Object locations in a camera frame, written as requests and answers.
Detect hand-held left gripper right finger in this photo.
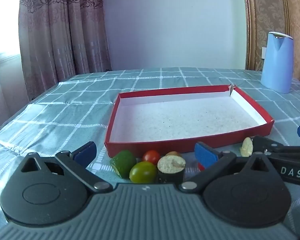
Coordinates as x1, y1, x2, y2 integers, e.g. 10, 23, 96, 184
179, 142, 273, 194

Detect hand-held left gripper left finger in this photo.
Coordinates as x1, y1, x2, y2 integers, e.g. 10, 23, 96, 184
21, 141, 113, 193

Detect small eggplant piece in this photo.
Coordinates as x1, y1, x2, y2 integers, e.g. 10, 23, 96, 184
240, 137, 254, 157

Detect large eggplant piece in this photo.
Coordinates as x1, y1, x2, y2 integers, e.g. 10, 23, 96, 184
157, 155, 186, 183

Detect green cucumber piece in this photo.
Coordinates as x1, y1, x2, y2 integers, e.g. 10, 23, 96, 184
110, 150, 137, 179

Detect red cardboard box tray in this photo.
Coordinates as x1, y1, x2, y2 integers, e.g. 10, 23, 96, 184
104, 84, 275, 158

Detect green cherry tomato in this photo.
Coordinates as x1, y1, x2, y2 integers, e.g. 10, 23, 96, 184
129, 161, 157, 183

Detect checked teal tablecloth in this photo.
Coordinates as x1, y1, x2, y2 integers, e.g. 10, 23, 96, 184
0, 67, 300, 240

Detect blue electric kettle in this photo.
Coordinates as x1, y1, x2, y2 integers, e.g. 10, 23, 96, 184
261, 31, 294, 94

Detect white sheer curtain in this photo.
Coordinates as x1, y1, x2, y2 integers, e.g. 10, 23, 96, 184
0, 0, 28, 135

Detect brown patterned curtain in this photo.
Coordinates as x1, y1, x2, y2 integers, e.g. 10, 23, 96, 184
17, 0, 113, 102

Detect gold-framed wall panel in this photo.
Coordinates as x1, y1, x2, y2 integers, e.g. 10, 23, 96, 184
241, 0, 300, 85

